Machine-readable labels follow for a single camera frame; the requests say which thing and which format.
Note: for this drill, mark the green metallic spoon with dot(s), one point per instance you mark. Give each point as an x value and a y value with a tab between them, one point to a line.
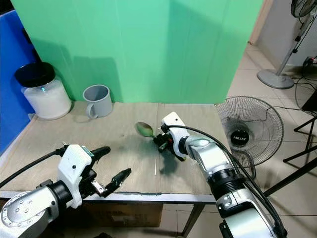
144	129

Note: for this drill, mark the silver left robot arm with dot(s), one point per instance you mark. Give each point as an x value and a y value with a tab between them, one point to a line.
25	213

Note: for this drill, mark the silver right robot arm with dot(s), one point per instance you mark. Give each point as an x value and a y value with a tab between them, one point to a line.
223	168

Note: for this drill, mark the thin white stick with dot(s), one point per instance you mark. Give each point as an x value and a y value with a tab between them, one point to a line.
156	167

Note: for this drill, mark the beige table cloth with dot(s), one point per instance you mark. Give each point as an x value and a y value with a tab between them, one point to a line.
119	124

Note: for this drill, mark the brown cardboard box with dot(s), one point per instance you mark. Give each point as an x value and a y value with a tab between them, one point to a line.
129	215

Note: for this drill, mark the grey mug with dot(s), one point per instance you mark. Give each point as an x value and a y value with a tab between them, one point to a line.
98	99

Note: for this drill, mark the black table leg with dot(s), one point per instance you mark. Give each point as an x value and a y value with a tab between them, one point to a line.
192	220

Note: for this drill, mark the black-lidded jar of white powder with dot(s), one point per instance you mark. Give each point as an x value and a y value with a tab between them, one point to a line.
47	96

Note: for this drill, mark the black floor fan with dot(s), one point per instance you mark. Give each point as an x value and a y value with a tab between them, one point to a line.
252	124

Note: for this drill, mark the green backdrop board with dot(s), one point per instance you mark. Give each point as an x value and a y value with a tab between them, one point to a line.
138	49

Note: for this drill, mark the blue backdrop board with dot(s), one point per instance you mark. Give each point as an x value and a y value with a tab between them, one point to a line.
12	74

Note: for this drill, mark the black metal stand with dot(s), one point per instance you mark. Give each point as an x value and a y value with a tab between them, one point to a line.
302	129

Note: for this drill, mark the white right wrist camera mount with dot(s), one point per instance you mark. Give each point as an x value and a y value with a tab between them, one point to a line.
174	123

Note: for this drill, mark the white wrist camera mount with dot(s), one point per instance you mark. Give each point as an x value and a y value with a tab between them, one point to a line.
74	166
174	123

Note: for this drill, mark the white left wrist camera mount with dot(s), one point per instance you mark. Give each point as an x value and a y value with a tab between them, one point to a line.
74	166

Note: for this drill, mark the grey pedestal fan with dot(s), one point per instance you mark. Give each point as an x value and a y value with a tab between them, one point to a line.
275	78

